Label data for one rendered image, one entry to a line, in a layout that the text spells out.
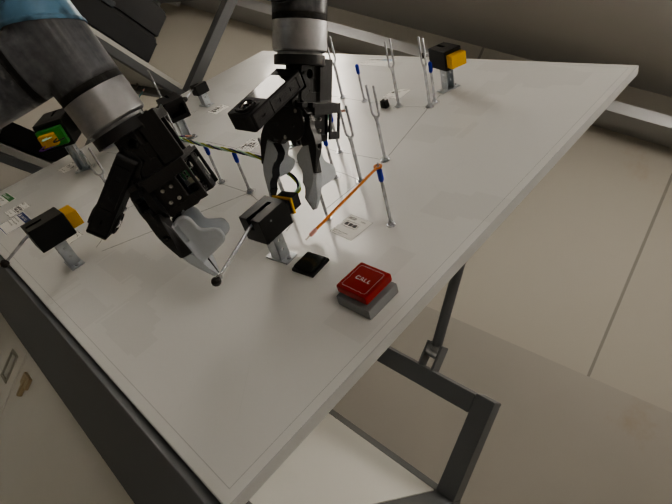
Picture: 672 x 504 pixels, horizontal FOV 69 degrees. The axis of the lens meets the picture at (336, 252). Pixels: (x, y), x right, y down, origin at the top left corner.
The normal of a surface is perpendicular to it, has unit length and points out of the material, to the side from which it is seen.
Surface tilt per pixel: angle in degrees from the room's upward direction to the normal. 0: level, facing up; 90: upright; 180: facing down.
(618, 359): 90
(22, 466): 90
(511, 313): 90
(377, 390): 90
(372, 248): 54
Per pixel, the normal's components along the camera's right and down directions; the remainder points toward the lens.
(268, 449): -0.25, -0.76
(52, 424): -0.59, -0.27
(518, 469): -0.25, -0.13
